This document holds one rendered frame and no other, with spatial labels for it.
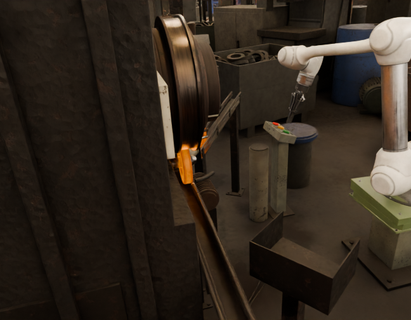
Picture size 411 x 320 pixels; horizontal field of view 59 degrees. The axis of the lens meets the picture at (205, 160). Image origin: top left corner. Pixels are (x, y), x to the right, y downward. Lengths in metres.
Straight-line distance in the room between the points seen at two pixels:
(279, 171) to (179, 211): 1.43
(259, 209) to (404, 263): 0.85
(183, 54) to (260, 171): 1.29
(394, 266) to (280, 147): 0.90
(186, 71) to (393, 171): 1.05
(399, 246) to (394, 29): 1.08
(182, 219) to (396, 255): 1.42
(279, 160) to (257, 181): 0.20
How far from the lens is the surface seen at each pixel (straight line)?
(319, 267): 1.27
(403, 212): 1.93
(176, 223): 0.98
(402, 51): 1.70
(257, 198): 2.36
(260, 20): 5.21
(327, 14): 5.17
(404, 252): 2.20
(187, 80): 1.10
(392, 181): 1.76
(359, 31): 4.58
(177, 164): 1.40
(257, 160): 2.23
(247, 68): 3.51
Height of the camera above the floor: 1.44
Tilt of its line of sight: 26 degrees down
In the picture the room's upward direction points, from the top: 4 degrees counter-clockwise
